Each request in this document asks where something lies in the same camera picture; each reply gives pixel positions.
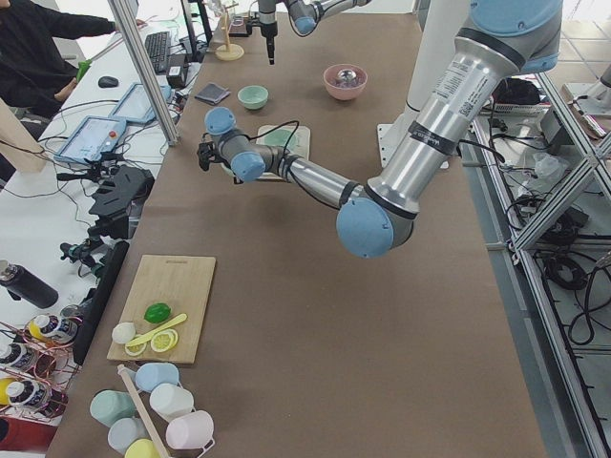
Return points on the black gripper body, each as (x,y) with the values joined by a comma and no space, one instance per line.
(267,25)

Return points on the green bowl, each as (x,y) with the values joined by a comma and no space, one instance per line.
(253,97)
(282,138)
(228,170)

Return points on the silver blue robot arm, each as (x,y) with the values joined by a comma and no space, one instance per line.
(467,49)

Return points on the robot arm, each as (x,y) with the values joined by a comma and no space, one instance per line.
(304,16)

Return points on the dark wooden tray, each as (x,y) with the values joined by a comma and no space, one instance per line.
(240,26)

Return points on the wooden mug tree stand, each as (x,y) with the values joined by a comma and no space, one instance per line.
(227,51)

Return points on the grey folded cloth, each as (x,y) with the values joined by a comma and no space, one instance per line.
(212,94)

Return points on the shiny metal object in bowl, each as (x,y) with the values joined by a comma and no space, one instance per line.
(347,78)

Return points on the pink bowl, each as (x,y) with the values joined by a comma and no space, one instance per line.
(344,94)

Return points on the black power adapter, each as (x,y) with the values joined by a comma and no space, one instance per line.
(177,70)

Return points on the green bowl on tray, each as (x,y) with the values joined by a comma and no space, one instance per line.
(282,138)

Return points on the black keyboard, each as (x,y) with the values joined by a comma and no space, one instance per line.
(157,46)

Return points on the cream serving tray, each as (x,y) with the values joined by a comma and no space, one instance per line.
(303,138)

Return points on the blue teach pendant far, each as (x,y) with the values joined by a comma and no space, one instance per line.
(134,106)

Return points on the blue teach pendant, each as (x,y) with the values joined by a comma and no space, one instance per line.
(134,106)
(92,138)

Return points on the black computer mouse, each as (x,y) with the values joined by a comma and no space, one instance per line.
(107,82)

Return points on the blue teach pendant near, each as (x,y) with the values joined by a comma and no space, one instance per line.
(92,138)

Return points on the black gripper tool on desk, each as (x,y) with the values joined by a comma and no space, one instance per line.
(118,202)

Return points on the person in black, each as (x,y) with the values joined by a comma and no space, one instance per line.
(34,75)

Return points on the wooden cutting board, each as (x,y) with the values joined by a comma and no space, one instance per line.
(168,292)

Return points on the yellow plastic knife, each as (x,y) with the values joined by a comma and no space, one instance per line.
(144,338)

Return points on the green lime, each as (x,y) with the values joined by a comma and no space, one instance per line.
(157,312)

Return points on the lemon slice right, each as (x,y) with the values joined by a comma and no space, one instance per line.
(164,340)

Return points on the lemon slice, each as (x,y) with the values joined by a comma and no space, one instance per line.
(164,340)
(134,350)

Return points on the long black bar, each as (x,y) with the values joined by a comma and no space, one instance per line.
(87,329)

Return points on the white garlic toy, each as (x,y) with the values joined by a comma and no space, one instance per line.
(123,332)

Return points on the lemon slice left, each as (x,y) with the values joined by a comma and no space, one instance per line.
(134,350)

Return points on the black water bottle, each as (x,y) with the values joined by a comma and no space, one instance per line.
(24,285)

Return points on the blue cup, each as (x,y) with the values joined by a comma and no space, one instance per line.
(151,375)

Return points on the wooden cup rack stick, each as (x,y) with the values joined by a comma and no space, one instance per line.
(125,375)

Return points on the yellow sauce bottle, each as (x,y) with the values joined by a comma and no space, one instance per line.
(56,329)

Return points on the white cup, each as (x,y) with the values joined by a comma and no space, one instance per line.
(171,401)

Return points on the pink cup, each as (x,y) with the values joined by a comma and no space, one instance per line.
(190,431)

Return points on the green cup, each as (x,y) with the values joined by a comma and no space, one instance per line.
(109,406)

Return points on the pale grey cup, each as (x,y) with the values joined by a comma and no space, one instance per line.
(124,432)

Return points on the yellow cup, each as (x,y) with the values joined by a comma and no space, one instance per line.
(142,448)

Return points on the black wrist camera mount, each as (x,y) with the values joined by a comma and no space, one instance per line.
(207,155)

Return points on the aluminium frame post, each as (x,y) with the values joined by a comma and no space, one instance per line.
(127,25)

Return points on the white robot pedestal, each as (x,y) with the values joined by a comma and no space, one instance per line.
(439,20)

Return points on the copper wire bottle rack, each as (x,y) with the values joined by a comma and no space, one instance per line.
(36,372)

